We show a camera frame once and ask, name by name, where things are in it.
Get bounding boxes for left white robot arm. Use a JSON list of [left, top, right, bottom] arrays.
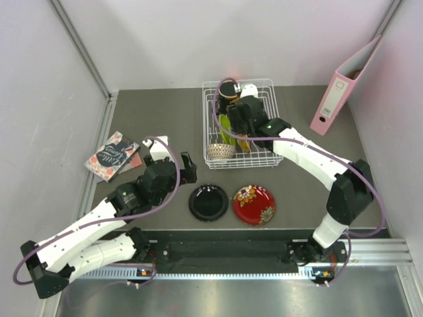
[[20, 152, 197, 299]]

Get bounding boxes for black floral mug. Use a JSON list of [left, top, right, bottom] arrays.
[[215, 80, 242, 115]]

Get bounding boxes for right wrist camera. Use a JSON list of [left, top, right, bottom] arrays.
[[234, 83, 258, 98]]

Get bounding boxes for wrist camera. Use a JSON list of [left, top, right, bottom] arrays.
[[143, 139, 173, 162], [234, 83, 258, 98]]

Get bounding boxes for black plate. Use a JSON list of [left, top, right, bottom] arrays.
[[188, 184, 229, 223]]

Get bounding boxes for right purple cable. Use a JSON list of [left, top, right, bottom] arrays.
[[213, 77, 387, 238]]

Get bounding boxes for yellow brown plate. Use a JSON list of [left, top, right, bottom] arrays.
[[237, 133, 251, 153]]

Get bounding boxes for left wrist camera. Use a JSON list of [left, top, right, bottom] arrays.
[[143, 139, 173, 162]]

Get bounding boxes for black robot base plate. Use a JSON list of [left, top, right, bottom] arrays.
[[145, 229, 346, 273]]

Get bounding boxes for floral cover book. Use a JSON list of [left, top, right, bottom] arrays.
[[84, 131, 139, 182]]

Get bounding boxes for white wire dish rack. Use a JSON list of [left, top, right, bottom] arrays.
[[202, 79, 283, 170]]

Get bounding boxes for white cable duct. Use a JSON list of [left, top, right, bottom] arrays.
[[82, 265, 318, 281]]

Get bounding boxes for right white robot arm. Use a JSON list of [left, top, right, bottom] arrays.
[[227, 96, 374, 262]]

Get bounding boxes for green plate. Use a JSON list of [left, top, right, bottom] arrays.
[[219, 114, 237, 147]]

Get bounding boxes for red floral plate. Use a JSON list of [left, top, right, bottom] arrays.
[[232, 185, 276, 226]]

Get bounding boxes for patterned ceramic bowl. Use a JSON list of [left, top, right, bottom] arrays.
[[206, 143, 236, 161]]

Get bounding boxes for pink ring binder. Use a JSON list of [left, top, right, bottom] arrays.
[[310, 35, 381, 135]]

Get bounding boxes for red book underneath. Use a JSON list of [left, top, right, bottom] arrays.
[[118, 152, 142, 174]]

